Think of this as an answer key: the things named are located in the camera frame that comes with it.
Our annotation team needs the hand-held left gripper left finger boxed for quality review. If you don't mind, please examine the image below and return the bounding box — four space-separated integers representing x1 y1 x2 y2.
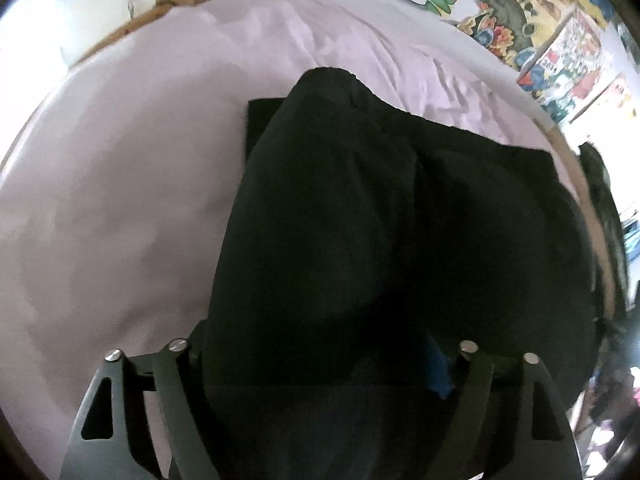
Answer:
60 320 221 480

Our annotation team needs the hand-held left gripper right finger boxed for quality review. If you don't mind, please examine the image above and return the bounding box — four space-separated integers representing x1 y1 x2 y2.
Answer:
425 340 583 480

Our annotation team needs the black garment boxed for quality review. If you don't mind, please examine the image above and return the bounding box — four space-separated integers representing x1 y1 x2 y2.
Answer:
202 66 598 480

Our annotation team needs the dark fuzzy cloth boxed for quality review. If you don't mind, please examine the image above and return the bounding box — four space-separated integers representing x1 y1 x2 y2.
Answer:
579 142 632 323

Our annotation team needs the narrow yellow wall poster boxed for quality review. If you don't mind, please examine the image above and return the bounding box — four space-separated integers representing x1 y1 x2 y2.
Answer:
569 72 637 127

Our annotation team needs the white red comic wall poster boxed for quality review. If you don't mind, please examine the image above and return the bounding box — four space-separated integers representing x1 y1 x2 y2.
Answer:
516 9 615 123

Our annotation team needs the dark creature wall poster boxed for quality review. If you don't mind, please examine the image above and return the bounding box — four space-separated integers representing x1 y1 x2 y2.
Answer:
457 0 571 73

